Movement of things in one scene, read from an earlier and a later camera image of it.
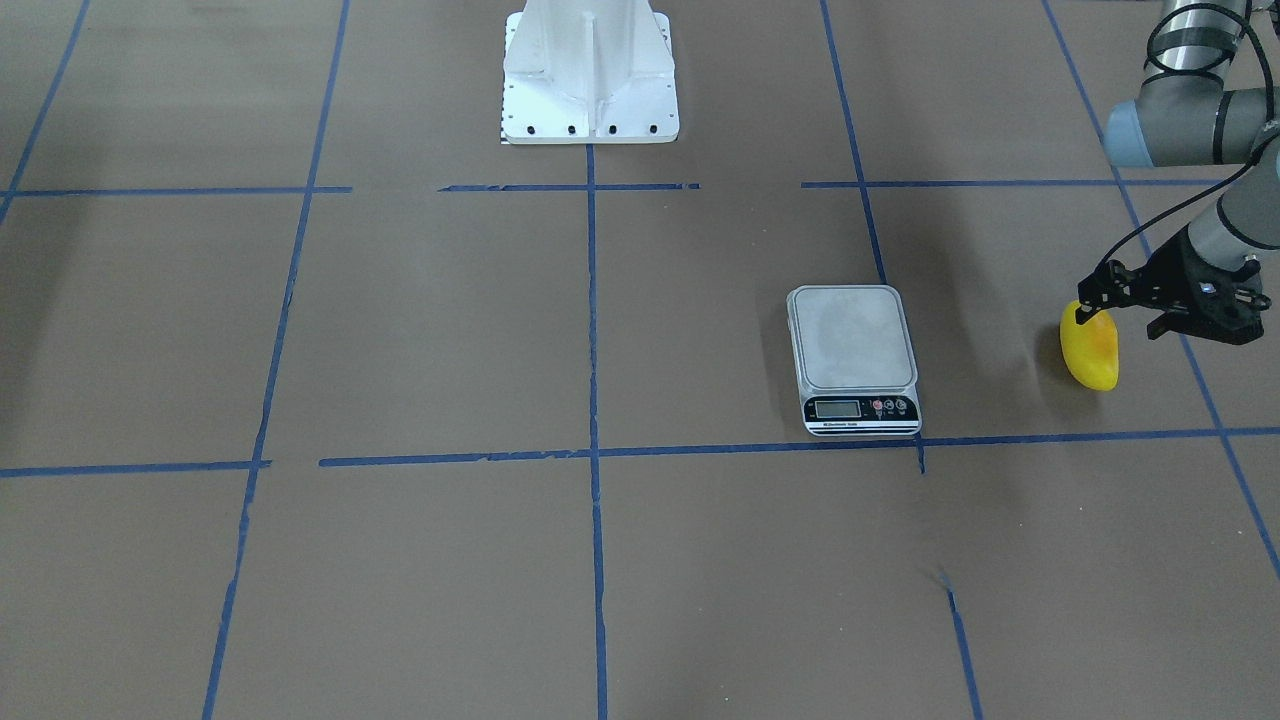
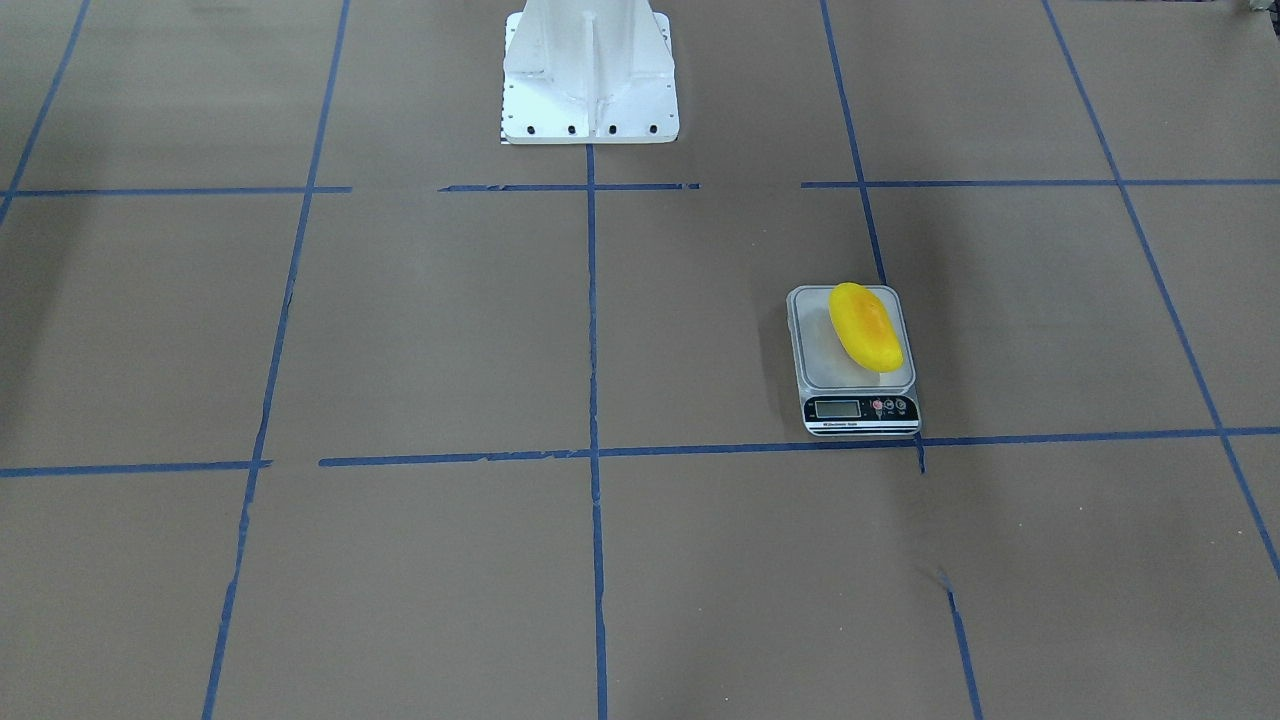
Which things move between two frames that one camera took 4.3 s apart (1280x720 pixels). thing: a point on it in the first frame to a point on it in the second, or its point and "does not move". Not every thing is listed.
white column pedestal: (588, 72) does not move
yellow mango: (1091, 350) to (865, 328)
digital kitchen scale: (854, 360) does not move
